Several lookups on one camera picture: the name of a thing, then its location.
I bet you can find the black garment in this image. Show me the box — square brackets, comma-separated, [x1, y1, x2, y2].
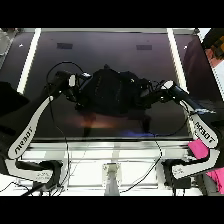
[75, 64, 162, 118]

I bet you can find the pink garment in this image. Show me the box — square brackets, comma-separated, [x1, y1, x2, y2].
[187, 138, 224, 195]

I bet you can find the person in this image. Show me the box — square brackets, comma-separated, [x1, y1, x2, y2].
[201, 28, 224, 92]

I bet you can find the black cable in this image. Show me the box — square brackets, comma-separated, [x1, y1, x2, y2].
[120, 117, 192, 194]
[45, 60, 86, 196]

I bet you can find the silver frame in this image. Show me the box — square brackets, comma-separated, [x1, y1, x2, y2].
[13, 139, 208, 197]

